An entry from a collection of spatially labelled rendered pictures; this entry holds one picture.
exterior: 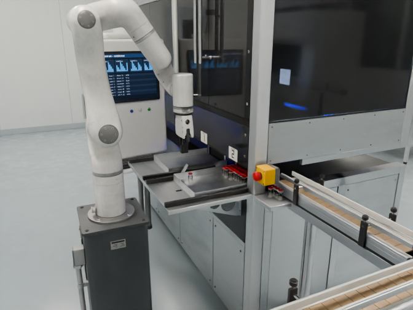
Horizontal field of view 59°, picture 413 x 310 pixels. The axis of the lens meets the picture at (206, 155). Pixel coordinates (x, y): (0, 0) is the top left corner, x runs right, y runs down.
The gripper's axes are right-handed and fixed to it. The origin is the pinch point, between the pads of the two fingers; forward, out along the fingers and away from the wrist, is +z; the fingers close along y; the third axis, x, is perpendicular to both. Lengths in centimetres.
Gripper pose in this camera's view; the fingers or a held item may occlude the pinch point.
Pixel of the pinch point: (184, 148)
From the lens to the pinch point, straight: 158.0
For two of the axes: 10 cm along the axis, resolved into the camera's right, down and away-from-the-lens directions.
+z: 0.0, 9.5, 3.0
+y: -4.2, -2.8, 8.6
